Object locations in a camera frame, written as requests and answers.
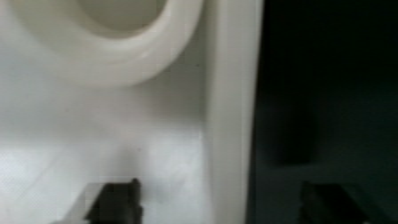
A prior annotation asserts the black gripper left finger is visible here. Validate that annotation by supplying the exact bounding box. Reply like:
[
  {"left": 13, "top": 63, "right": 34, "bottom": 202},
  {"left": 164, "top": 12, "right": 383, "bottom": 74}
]
[{"left": 63, "top": 178, "right": 145, "bottom": 224}]

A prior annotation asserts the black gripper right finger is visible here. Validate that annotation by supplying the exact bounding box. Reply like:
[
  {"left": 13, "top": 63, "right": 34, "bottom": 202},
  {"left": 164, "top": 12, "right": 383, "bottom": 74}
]
[{"left": 301, "top": 182, "right": 391, "bottom": 224}]

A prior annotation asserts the white square tabletop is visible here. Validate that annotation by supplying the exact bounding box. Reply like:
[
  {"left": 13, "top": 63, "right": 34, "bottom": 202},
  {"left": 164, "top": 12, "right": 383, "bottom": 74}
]
[{"left": 0, "top": 0, "right": 265, "bottom": 224}]

